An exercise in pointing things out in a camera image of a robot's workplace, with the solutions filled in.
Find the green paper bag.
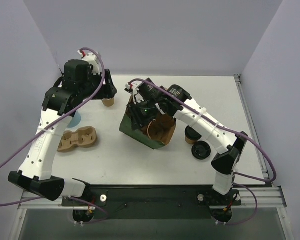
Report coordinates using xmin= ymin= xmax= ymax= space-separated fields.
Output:
xmin=118 ymin=86 xmax=177 ymax=151

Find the brown paper coffee cup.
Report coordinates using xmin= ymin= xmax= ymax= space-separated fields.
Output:
xmin=184 ymin=126 xmax=202 ymax=145

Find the single brown pulp cup carrier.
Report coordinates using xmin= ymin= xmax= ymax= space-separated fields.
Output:
xmin=146 ymin=115 xmax=176 ymax=146

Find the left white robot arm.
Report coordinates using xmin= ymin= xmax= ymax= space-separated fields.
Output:
xmin=8 ymin=54 xmax=117 ymax=206

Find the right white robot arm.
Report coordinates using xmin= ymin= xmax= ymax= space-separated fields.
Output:
xmin=125 ymin=78 xmax=247 ymax=204

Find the stack of brown paper cups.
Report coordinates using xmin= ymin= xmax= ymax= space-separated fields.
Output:
xmin=101 ymin=98 xmax=115 ymax=108

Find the light blue straw holder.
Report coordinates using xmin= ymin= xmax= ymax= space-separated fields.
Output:
xmin=67 ymin=111 xmax=82 ymax=128

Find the stack of black lids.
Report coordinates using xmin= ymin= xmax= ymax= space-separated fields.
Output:
xmin=191 ymin=141 xmax=212 ymax=160

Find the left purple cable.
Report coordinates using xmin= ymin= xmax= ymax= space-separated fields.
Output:
xmin=0 ymin=47 xmax=108 ymax=223

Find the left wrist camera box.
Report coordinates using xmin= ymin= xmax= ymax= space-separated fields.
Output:
xmin=77 ymin=50 xmax=101 ymax=76

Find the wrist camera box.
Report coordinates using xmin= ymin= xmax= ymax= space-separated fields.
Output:
xmin=77 ymin=50 xmax=101 ymax=76
xmin=125 ymin=82 xmax=145 ymax=105

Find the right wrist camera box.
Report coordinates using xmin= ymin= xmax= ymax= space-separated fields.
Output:
xmin=125 ymin=82 xmax=145 ymax=105

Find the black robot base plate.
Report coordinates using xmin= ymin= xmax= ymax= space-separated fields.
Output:
xmin=62 ymin=184 xmax=238 ymax=221

